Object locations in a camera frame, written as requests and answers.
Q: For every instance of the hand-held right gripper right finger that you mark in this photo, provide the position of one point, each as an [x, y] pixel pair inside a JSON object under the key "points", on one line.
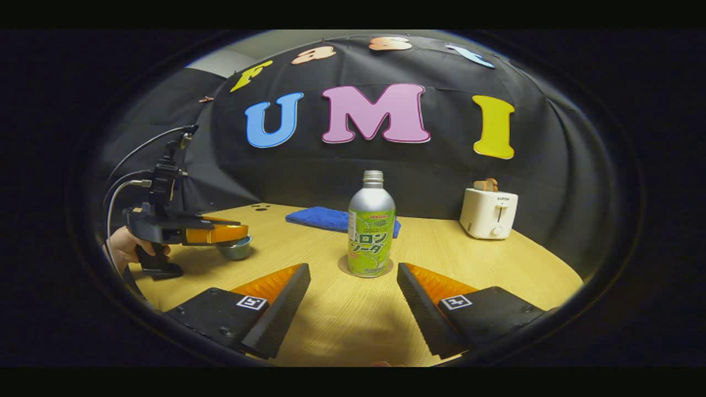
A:
{"points": [[422, 309]]}

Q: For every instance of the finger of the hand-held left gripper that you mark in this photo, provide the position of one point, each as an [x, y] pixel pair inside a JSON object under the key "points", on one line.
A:
{"points": [[215, 234], [220, 220]]}

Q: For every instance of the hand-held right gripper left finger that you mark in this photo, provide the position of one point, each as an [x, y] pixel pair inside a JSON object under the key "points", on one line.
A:
{"points": [[284, 314]]}

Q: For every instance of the teal teacup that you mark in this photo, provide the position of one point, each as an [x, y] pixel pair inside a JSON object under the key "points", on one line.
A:
{"points": [[234, 252]]}

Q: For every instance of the round cork coaster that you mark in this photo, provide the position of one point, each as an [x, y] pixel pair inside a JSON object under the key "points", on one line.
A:
{"points": [[342, 267]]}

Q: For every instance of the silver green-label water bottle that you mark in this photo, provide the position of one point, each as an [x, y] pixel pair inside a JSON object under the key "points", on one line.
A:
{"points": [[370, 231]]}

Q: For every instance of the black round table grommet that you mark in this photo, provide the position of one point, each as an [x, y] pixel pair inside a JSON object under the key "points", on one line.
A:
{"points": [[260, 208]]}

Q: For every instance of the blue folded towel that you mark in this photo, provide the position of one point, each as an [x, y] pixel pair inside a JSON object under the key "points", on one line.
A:
{"points": [[317, 218]]}

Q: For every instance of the white toaster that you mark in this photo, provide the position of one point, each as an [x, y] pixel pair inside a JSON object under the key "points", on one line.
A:
{"points": [[485, 215]]}

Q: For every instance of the brown toast slice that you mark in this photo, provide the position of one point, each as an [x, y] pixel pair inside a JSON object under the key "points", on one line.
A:
{"points": [[486, 184]]}

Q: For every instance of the black backdrop cloth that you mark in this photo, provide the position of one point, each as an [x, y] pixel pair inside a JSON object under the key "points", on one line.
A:
{"points": [[551, 182]]}

